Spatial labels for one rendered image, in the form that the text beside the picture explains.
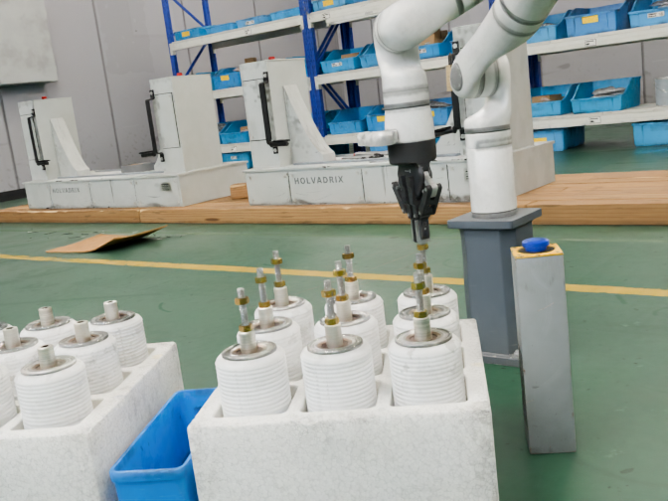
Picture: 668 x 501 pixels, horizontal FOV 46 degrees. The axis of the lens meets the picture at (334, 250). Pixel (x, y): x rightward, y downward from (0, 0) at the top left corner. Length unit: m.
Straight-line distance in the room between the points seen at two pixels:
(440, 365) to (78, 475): 0.51
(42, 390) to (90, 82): 7.58
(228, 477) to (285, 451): 0.09
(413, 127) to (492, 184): 0.44
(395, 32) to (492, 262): 0.60
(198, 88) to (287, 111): 0.76
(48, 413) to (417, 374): 0.51
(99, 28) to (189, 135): 4.35
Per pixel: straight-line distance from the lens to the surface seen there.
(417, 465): 1.03
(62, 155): 5.67
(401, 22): 1.19
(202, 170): 4.62
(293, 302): 1.31
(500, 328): 1.65
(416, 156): 1.20
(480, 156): 1.60
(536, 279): 1.20
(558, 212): 3.12
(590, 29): 5.93
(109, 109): 8.74
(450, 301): 1.25
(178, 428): 1.37
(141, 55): 9.09
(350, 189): 3.69
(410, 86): 1.20
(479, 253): 1.62
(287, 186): 3.93
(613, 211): 3.04
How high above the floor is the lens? 0.57
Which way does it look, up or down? 11 degrees down
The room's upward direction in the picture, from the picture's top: 7 degrees counter-clockwise
